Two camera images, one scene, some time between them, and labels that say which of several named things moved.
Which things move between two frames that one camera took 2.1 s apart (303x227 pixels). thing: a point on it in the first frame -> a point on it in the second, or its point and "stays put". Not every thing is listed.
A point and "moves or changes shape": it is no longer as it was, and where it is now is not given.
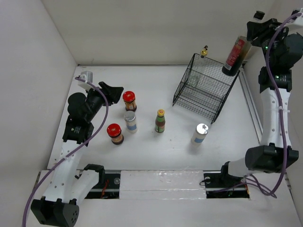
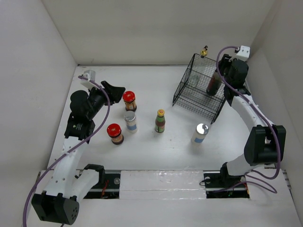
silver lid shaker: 129,117 stays put
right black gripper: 262,30 -> 223,63
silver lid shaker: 198,136 stays put
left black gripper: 112,92 stays put
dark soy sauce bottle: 237,56 moves or changes shape
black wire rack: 202,88 stays put
